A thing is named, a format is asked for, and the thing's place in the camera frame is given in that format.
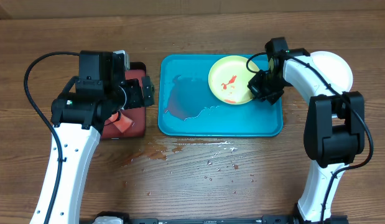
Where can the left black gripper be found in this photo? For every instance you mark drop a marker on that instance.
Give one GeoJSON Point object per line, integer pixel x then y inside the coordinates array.
{"type": "Point", "coordinates": [147, 93]}

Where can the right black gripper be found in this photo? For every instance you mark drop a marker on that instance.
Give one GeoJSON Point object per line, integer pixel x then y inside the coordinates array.
{"type": "Point", "coordinates": [257, 88]}

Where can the yellow-green plate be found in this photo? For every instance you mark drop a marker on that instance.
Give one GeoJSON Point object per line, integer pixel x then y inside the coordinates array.
{"type": "Point", "coordinates": [228, 79]}

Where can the red-stained sponge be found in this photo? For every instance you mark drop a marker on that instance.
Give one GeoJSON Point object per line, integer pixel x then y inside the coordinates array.
{"type": "Point", "coordinates": [120, 121]}

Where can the white plate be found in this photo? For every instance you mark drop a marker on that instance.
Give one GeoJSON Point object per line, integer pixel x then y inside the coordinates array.
{"type": "Point", "coordinates": [334, 68]}

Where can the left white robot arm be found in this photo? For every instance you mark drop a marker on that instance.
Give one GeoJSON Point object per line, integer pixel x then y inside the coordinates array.
{"type": "Point", "coordinates": [91, 101]}

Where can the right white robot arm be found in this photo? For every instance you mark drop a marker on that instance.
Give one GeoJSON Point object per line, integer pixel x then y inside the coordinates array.
{"type": "Point", "coordinates": [335, 130]}

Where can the black tray with red liquid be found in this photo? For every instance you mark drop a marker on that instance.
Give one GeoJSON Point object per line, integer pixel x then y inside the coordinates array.
{"type": "Point", "coordinates": [138, 115]}

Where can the teal plastic tray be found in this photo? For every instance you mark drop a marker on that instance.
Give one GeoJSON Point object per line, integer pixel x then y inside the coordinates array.
{"type": "Point", "coordinates": [187, 107]}

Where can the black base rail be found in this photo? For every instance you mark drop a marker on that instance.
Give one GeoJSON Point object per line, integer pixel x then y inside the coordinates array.
{"type": "Point", "coordinates": [118, 217]}

